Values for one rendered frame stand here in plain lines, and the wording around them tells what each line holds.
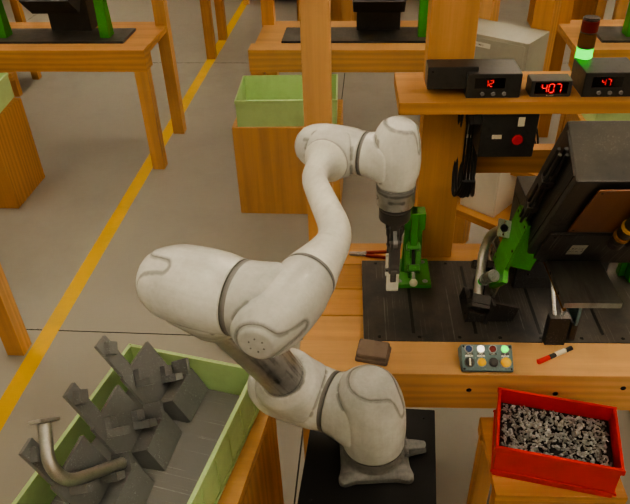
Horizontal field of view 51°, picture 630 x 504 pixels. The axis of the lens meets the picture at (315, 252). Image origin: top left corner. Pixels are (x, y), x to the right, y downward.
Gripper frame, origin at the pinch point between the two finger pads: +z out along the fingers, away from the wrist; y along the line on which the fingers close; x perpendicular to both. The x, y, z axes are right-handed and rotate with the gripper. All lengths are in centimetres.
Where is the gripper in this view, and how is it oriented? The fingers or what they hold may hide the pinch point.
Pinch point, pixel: (391, 273)
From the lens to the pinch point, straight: 166.4
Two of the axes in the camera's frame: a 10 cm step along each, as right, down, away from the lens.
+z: 0.3, 8.1, 5.9
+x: 10.0, 0.0, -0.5
